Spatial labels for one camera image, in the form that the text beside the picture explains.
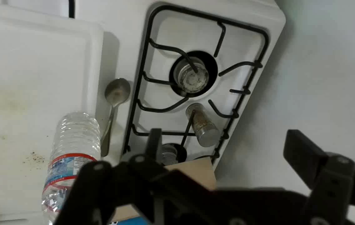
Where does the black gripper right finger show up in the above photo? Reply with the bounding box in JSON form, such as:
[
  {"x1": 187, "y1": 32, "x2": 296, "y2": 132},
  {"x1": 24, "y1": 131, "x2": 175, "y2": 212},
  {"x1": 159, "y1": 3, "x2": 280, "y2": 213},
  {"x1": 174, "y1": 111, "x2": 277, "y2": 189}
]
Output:
[{"x1": 282, "y1": 128, "x2": 355, "y2": 225}]

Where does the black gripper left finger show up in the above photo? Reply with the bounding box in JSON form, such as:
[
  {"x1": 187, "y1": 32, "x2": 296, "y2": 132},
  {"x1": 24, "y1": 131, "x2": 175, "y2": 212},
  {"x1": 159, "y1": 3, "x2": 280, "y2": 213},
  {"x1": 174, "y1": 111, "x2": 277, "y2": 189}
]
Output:
[{"x1": 54, "y1": 127, "x2": 167, "y2": 225}]

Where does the clear plastic water bottle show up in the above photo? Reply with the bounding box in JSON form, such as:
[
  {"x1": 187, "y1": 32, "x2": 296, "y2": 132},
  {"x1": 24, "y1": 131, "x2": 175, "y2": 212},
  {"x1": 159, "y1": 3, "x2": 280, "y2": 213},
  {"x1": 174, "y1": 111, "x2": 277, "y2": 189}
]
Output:
[{"x1": 41, "y1": 111, "x2": 102, "y2": 225}]

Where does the round stove burner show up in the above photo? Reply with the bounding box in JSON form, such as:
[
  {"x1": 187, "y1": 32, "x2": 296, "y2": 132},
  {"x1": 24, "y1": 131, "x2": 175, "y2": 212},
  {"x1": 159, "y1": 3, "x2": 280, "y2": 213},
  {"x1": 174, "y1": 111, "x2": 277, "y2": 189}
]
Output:
[
  {"x1": 169, "y1": 49, "x2": 220, "y2": 98},
  {"x1": 159, "y1": 142, "x2": 189, "y2": 164}
]

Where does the metal spoon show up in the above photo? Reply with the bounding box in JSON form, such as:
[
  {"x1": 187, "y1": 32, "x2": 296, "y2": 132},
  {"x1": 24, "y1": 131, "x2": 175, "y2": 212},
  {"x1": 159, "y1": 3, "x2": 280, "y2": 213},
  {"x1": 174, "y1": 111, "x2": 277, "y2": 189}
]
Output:
[{"x1": 100, "y1": 77, "x2": 132, "y2": 158}]

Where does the white plastic cutting board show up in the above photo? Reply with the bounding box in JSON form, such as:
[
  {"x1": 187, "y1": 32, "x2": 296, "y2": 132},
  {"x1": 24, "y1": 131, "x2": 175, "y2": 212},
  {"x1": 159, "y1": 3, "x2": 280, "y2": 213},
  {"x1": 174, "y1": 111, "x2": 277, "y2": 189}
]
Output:
[{"x1": 0, "y1": 2, "x2": 105, "y2": 225}]

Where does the glass spice shaker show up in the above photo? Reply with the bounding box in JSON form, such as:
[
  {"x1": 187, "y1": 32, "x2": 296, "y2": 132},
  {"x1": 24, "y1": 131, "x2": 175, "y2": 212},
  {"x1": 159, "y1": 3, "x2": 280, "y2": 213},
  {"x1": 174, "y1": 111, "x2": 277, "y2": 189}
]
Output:
[{"x1": 185, "y1": 102, "x2": 221, "y2": 148}]

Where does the white gas stove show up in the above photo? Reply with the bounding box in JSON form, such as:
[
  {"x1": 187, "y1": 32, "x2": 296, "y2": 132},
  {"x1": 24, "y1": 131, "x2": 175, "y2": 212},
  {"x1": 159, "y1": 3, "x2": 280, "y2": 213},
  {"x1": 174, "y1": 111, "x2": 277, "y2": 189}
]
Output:
[{"x1": 74, "y1": 0, "x2": 287, "y2": 168}]

